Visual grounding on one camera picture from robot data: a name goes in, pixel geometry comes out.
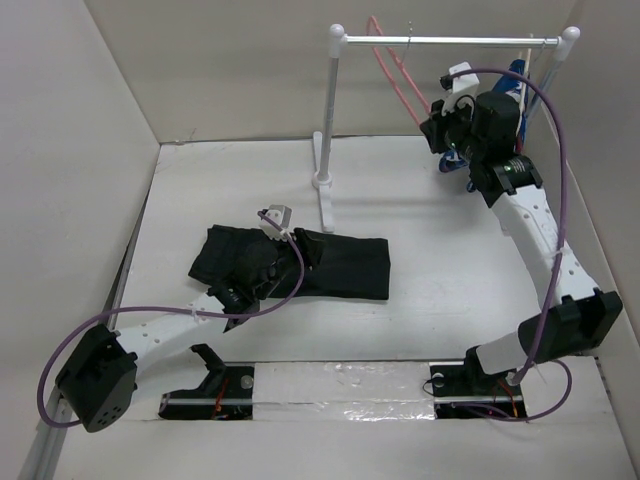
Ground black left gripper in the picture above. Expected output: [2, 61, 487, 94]
[255, 228, 324, 301]

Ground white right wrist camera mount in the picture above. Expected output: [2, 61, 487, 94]
[440, 62, 480, 115]

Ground blue patterned garment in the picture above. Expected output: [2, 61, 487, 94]
[438, 57, 529, 173]

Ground silver white clothes rack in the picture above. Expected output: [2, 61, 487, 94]
[312, 17, 581, 233]

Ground pink plastic hanger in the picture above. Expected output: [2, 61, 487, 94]
[367, 15, 431, 126]

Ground white foam tape panel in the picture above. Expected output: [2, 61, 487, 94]
[252, 361, 436, 422]

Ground cream wooden hanger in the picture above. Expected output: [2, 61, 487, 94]
[519, 48, 532, 119]

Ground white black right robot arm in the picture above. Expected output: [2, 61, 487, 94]
[420, 91, 623, 394]

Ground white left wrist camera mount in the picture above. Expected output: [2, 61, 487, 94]
[259, 205, 292, 241]

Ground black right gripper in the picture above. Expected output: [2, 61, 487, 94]
[422, 93, 486, 164]

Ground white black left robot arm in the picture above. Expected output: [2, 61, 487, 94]
[55, 227, 324, 433]

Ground black denim trousers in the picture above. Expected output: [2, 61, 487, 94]
[189, 225, 391, 301]

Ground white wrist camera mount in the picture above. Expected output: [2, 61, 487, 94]
[259, 205, 292, 241]
[440, 62, 480, 115]

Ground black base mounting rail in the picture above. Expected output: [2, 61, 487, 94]
[158, 361, 526, 422]

